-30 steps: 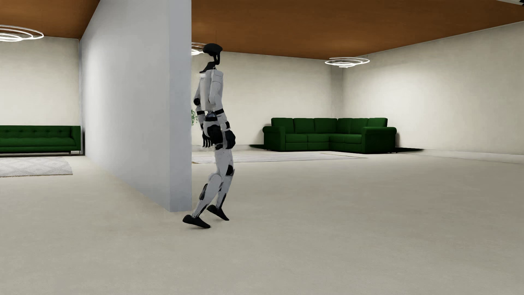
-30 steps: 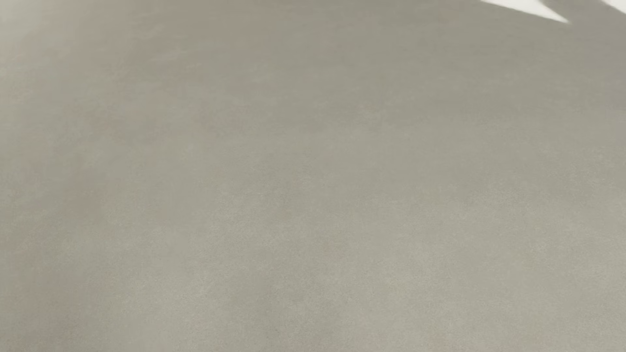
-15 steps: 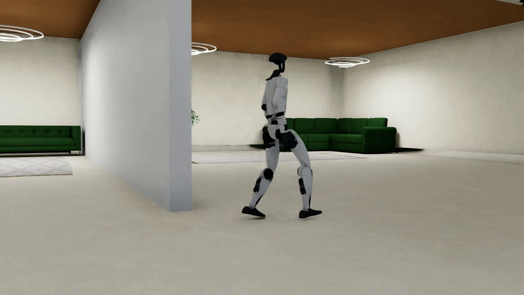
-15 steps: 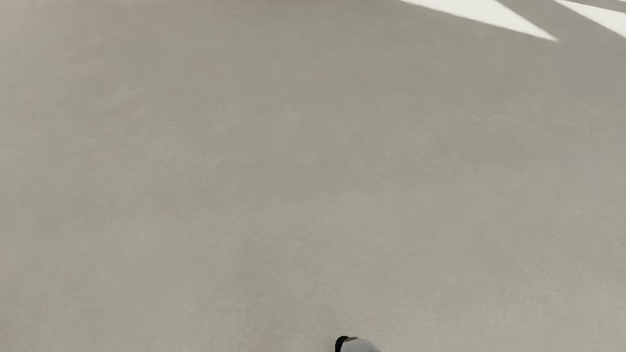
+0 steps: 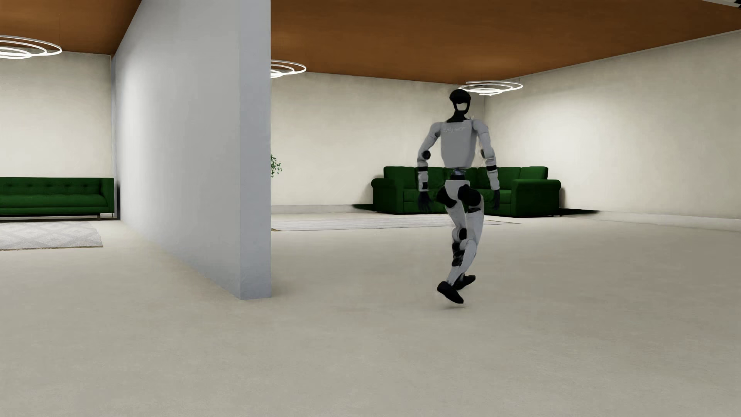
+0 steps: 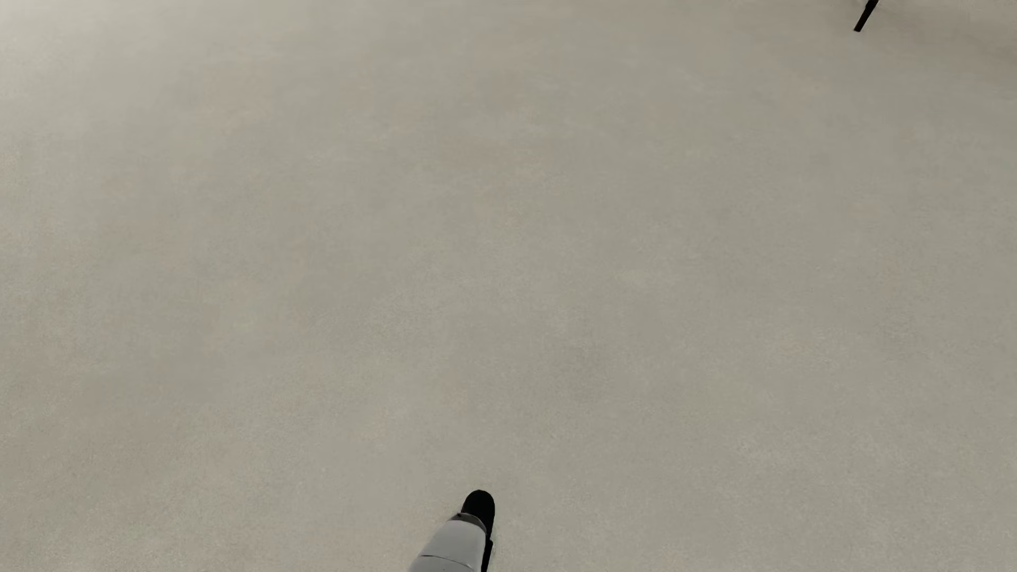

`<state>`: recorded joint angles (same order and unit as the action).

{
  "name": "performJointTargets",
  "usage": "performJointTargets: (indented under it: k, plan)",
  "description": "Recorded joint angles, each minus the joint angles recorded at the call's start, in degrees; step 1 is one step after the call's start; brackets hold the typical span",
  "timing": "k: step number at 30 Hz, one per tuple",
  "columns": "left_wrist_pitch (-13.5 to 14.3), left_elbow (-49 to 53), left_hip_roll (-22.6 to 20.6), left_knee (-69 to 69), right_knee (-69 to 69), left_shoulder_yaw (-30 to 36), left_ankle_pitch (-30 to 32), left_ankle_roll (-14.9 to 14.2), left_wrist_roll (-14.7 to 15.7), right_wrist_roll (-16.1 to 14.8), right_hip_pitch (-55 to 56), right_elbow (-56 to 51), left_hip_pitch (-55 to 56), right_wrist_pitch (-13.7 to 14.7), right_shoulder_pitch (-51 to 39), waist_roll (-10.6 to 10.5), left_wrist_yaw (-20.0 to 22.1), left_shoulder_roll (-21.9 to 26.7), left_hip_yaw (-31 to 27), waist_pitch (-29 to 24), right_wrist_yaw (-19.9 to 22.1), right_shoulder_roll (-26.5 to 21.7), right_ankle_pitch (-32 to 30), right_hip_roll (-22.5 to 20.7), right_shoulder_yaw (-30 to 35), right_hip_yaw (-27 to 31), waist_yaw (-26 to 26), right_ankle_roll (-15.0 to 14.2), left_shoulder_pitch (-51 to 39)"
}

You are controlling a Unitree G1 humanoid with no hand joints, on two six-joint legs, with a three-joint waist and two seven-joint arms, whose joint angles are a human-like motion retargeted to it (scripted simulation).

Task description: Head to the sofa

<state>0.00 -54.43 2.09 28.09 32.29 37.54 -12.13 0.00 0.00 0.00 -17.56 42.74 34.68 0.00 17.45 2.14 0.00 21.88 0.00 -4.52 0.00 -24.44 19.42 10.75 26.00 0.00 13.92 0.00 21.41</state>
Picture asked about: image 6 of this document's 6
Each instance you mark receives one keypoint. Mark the white robot leg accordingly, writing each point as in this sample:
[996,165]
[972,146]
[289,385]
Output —
[453,550]

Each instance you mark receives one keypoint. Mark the black robot foot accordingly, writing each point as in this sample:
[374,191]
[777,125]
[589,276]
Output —
[481,506]

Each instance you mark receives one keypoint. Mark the black furniture leg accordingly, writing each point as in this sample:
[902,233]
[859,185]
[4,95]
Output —
[865,15]

